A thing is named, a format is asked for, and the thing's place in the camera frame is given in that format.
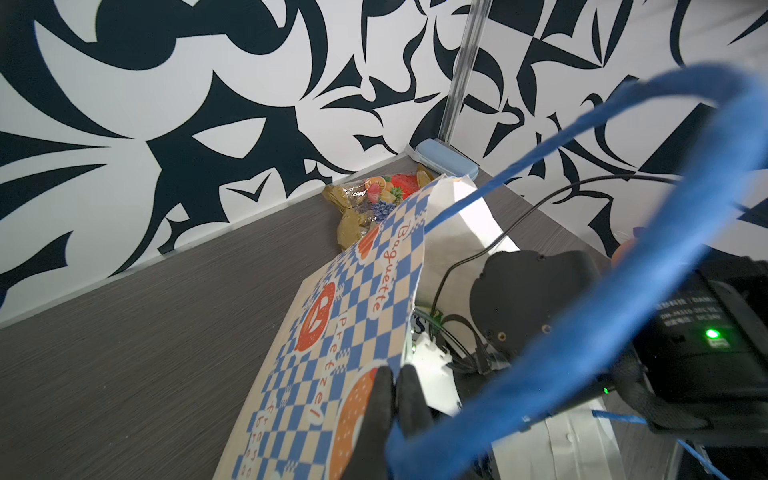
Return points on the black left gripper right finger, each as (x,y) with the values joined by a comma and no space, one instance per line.
(413,420)

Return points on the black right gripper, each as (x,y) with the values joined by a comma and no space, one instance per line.
(518,295)

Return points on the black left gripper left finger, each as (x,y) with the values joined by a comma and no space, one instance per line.
(368,460)

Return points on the checkered paper bag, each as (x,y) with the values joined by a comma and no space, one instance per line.
(353,316)

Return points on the gold fruit gummy bag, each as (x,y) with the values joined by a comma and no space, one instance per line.
(366,203)

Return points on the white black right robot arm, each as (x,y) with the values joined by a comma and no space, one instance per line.
(697,370)

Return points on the light blue case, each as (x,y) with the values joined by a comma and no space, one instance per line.
(443,159)

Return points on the aluminium cage frame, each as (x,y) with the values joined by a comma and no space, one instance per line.
(478,14)

